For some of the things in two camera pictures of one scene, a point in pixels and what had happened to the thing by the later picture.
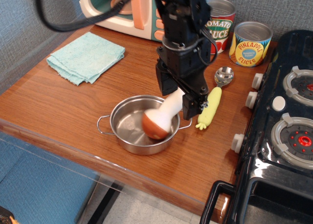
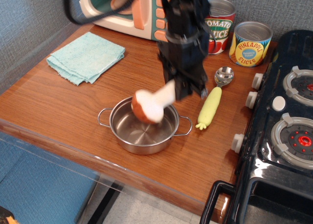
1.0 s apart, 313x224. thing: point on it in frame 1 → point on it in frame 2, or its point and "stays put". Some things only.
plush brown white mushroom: x=156 y=123 → x=150 y=106
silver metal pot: x=125 y=123 stays put
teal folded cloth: x=84 y=57 stays put
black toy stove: x=274 y=182 stays put
